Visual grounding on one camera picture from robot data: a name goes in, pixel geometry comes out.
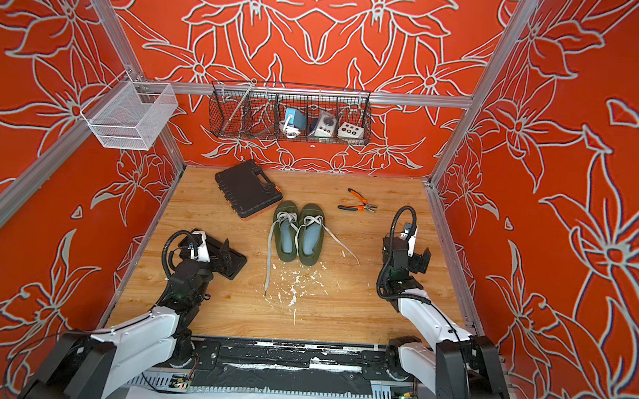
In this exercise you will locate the black wire wall basket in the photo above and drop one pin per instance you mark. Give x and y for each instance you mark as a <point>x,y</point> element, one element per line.
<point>255,110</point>

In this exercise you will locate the black tool case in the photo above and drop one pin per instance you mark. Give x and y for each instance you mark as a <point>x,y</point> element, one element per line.
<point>248,189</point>

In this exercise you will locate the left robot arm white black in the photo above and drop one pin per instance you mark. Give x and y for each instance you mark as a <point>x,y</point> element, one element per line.
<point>94,364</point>

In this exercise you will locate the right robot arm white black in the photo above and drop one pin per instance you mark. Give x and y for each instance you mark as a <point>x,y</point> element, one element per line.
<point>452,363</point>

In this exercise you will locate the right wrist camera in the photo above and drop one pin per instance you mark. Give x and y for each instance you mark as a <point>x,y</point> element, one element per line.
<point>408,235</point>

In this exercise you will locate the orange handled pliers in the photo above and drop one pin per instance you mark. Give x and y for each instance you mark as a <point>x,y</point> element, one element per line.
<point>364,204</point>

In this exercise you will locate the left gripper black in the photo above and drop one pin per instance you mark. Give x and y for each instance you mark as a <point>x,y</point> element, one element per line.
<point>217,266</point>

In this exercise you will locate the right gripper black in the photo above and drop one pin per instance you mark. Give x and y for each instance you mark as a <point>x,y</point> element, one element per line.
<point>420,264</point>

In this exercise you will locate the white dotted box in basket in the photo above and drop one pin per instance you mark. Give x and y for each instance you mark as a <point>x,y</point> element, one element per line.
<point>349,132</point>

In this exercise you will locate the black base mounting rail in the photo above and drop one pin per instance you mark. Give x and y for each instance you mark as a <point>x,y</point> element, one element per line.
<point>284,367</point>

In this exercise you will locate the white device in basket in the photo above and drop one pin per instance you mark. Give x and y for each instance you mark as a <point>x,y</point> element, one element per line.
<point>326,126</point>

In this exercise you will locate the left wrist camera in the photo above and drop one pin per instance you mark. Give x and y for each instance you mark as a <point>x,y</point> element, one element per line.
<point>199,250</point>

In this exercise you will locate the green canvas shoe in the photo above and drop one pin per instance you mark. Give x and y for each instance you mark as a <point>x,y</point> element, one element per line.
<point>313,213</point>
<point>287,210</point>

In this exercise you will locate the grey insole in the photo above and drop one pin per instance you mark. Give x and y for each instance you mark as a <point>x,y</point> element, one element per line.
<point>311,238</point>

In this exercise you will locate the blue box in basket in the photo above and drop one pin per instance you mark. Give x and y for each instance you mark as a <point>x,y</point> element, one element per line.
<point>295,120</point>

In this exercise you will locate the clear plastic wall bin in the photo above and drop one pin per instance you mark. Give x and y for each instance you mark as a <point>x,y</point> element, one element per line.
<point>129,118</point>

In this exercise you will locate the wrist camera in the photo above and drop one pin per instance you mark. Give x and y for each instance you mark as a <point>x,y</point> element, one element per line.
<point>408,235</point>
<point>199,250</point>

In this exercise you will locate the light blue insole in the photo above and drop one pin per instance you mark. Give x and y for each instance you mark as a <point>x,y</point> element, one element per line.
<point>287,237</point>

